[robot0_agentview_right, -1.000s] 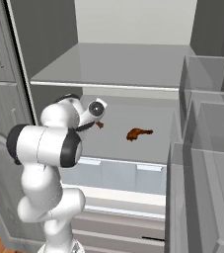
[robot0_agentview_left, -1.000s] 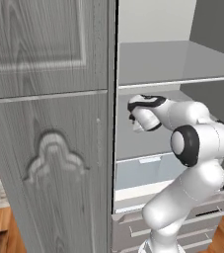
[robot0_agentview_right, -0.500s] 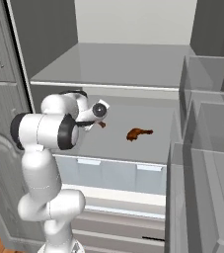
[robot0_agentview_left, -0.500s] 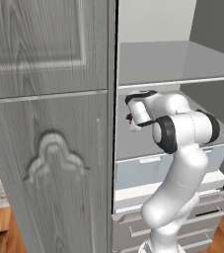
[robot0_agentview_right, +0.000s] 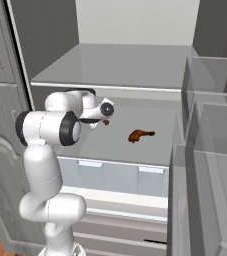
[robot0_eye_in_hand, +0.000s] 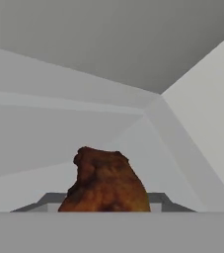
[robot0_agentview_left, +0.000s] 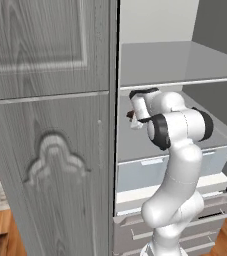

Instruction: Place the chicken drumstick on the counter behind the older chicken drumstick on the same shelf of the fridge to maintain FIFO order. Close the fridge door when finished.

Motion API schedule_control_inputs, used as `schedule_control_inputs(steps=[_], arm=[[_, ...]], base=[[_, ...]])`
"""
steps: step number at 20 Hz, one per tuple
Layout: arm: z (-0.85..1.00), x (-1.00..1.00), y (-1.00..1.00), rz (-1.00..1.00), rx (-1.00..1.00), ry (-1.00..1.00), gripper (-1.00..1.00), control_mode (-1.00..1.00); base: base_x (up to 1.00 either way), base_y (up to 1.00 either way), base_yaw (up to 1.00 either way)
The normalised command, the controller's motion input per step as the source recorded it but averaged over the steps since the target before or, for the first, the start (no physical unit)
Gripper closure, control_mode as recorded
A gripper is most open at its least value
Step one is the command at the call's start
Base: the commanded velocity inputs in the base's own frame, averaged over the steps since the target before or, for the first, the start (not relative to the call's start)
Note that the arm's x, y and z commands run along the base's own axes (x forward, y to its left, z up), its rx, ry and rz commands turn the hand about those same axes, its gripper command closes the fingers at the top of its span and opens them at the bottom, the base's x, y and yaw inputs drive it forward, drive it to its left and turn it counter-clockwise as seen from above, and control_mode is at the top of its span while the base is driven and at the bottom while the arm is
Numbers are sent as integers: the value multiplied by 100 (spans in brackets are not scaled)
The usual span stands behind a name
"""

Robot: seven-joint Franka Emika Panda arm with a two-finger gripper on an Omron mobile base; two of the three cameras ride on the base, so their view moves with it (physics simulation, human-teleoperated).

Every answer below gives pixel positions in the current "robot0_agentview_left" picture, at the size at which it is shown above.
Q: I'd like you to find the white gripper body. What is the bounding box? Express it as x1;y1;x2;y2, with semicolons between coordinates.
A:
130;118;146;132

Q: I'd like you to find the glass fridge shelf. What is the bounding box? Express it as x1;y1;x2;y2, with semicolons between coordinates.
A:
116;91;227;164
119;40;227;92

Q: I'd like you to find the translucent fridge crisper drawer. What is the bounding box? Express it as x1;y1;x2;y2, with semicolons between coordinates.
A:
116;144;227;194

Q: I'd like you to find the grey fridge drawer front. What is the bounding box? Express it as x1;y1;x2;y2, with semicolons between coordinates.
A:
113;192;227;242
113;213;227;256

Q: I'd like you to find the open grey fridge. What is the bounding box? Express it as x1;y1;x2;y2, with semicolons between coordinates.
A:
110;0;227;256

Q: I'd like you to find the grey wood door carved ornament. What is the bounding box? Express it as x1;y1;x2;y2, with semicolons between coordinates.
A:
0;91;115;256

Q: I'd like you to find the plain grey wood panel door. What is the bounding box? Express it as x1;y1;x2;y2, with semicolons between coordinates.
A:
0;0;112;102

